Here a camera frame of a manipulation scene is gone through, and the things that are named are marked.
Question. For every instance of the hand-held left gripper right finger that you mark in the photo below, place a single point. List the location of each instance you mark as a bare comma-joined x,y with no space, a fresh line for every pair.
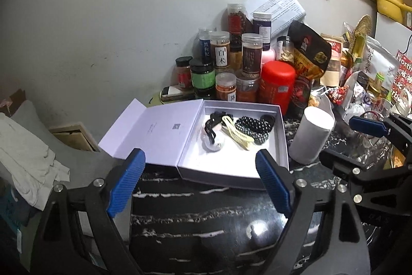
273,183

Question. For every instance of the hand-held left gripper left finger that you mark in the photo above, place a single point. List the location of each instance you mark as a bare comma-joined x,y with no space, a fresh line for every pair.
125,184

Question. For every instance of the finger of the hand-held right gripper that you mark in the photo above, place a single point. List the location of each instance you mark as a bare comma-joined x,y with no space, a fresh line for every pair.
341,164
367,126

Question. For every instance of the white gift box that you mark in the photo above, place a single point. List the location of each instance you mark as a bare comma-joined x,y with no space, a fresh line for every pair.
225,162

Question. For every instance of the yellow hair clip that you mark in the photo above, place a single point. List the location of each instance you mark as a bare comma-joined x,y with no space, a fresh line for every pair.
241,139
227,123

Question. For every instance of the black white patterned scrunchie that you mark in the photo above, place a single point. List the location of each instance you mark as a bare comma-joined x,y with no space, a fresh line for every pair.
252,126

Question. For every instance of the white round jar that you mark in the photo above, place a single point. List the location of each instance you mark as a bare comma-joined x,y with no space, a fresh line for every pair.
214,144

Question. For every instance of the black hair claw clip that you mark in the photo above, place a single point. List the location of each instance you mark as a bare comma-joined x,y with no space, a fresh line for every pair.
210,125

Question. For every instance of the clear plastic bag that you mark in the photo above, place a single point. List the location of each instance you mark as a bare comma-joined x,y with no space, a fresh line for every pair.
357,94

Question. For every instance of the white paper towel roll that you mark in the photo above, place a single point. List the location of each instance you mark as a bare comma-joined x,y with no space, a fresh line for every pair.
309,139

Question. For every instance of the red dotted pouch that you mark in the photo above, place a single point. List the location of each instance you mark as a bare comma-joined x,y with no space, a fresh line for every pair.
339,94

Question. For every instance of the grey cushion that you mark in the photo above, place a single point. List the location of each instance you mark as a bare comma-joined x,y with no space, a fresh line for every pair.
80,162

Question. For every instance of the clear snack packet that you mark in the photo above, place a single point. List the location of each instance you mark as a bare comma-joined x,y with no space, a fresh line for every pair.
317,100

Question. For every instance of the red printed box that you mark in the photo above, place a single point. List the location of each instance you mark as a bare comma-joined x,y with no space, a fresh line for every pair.
404,75

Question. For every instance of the white green tea pouch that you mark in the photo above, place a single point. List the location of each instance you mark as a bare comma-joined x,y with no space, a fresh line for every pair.
381,64

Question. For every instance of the kraft pouch with red label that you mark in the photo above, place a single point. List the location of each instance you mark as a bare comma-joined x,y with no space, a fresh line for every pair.
331,68

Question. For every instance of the dark red snack bag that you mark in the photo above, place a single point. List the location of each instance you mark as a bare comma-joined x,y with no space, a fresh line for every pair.
299,94

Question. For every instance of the red canister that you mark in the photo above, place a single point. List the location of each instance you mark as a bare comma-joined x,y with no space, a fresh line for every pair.
276,88

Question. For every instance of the red brown contents jar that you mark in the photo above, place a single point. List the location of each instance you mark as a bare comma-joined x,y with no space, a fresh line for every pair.
247,89

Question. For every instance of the golden woven mat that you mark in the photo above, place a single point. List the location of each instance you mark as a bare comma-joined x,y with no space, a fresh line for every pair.
362,28

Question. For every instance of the black snack bag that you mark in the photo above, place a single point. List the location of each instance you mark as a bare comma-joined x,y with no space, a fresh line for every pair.
305,49

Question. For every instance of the white black device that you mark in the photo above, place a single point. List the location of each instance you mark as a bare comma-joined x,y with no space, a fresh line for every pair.
175,93

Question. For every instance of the white cloth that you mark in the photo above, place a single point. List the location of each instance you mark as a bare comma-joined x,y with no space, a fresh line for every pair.
22,162

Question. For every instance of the orange powder jar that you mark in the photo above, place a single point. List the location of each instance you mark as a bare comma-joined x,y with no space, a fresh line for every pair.
225,88

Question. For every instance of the dried slices jar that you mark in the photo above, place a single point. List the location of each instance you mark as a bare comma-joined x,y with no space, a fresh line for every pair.
284,51

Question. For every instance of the pink bottle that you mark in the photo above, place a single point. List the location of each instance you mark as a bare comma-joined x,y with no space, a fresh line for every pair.
268,56

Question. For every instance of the small red label jar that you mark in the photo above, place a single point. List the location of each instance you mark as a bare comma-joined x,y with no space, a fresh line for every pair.
184,75

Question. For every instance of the green label black jar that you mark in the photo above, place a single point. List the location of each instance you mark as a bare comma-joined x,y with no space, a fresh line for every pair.
202,78

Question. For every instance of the dark brown label jar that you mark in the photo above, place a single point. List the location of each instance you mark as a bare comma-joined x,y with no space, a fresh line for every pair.
252,56

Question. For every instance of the amber bottle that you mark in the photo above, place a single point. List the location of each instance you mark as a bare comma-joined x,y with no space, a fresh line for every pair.
236,59

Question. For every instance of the white label herb jar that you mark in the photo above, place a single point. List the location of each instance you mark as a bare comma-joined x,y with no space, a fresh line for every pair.
221,52

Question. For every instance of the purple label jar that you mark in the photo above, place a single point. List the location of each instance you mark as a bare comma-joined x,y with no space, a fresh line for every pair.
262,30

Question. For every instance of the printed paper sheet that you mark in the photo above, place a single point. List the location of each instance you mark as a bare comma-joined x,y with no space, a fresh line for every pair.
276,2

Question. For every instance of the blue label dark jar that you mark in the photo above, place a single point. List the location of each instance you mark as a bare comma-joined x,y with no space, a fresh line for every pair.
205,46

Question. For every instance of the tall red berries jar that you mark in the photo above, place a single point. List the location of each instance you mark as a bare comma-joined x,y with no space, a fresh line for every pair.
236,19

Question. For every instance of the wooden frame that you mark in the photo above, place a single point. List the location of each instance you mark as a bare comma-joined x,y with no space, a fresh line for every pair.
72,136

